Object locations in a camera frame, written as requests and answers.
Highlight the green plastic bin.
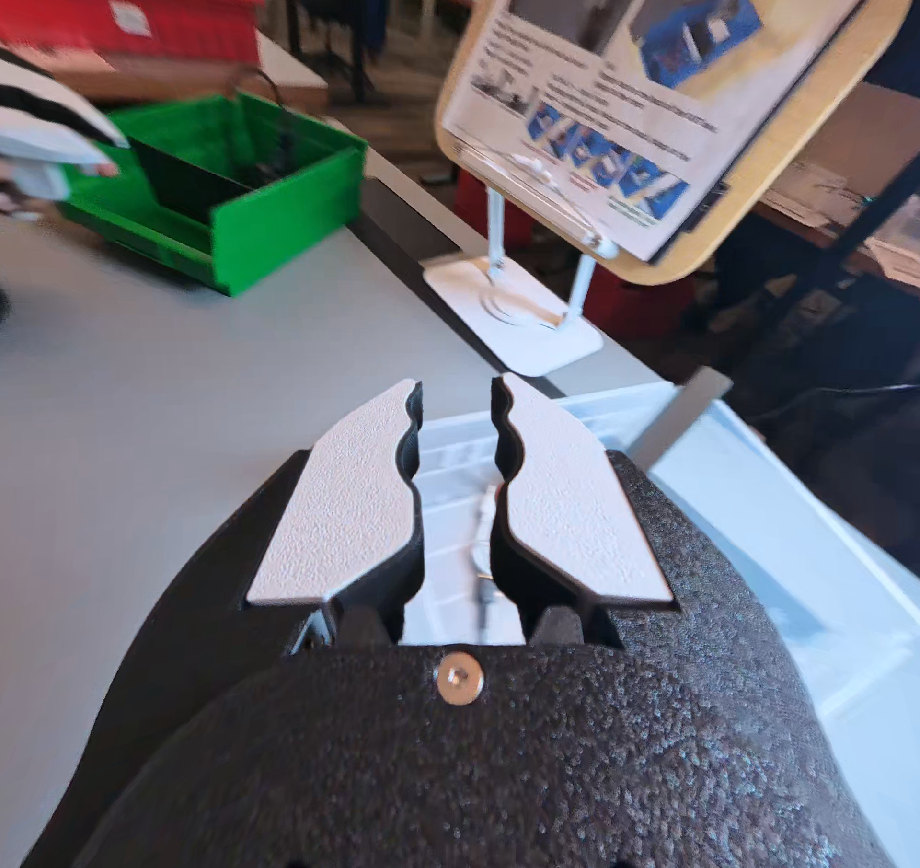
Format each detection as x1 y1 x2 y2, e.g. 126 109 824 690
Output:
57 92 369 299

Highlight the clear plastic bin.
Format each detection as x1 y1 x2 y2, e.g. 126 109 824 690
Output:
402 368 920 740

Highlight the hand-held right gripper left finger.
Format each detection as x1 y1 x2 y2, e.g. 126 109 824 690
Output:
245 378 426 642

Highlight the document stand with wooden board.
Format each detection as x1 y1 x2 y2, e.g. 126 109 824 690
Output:
423 0 920 378

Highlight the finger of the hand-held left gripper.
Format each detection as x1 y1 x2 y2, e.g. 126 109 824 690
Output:
0 110 119 167
0 53 132 151

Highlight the large red bin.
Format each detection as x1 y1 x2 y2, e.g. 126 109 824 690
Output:
0 0 265 64

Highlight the printed instruction sheet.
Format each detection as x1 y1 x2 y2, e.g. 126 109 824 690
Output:
442 0 910 265

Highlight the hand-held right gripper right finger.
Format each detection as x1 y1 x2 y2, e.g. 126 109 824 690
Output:
490 372 676 642

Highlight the red crate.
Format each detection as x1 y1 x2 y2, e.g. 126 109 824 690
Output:
589 275 698 340
456 171 533 251

